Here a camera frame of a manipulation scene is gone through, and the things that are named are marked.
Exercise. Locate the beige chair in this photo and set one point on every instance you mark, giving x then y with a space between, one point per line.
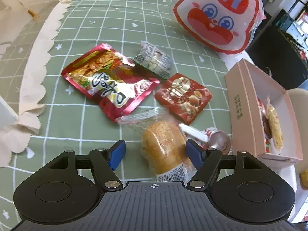
299 105

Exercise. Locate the black fish tank cabinet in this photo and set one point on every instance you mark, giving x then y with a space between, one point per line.
276 43

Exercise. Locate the red white candy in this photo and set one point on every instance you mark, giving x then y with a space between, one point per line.
219 142

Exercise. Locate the green checked tablecloth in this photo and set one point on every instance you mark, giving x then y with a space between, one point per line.
96 16

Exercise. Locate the brown jerky packet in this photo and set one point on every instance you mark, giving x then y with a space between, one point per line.
266 127

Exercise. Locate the small green clear snack packet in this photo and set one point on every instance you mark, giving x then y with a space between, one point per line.
154 59

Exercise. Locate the rabbit face plastic bag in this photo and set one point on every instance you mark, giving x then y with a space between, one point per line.
216 14

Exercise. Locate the red gold spicy snack packet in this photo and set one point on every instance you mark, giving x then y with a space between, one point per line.
108 81

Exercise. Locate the bread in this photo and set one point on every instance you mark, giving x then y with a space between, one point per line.
163 144

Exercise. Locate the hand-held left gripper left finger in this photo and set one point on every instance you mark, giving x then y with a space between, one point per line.
116 154

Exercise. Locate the red quail egg packet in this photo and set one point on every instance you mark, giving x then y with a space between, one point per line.
182 98

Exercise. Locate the yellow snack packet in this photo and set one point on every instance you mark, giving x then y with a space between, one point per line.
275 127

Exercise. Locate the yellow jacket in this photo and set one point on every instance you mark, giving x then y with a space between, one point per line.
304 179

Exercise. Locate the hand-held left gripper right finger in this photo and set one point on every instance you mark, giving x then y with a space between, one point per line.
195 156

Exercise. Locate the pink cardboard box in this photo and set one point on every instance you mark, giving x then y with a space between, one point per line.
243 105

